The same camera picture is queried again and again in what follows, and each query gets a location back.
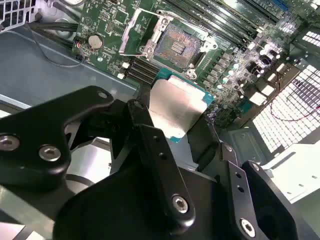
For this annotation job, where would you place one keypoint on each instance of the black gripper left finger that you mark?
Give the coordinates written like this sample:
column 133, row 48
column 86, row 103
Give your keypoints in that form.
column 32, row 140

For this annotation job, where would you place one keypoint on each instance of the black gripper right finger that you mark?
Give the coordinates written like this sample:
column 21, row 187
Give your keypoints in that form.
column 260, row 200

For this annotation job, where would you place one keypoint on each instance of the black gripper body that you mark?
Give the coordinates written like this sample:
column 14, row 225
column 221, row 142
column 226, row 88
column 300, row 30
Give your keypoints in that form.
column 112, row 212

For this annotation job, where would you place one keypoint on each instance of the silver topped CPU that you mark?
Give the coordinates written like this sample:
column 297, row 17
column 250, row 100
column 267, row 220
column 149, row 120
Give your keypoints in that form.
column 175, row 105

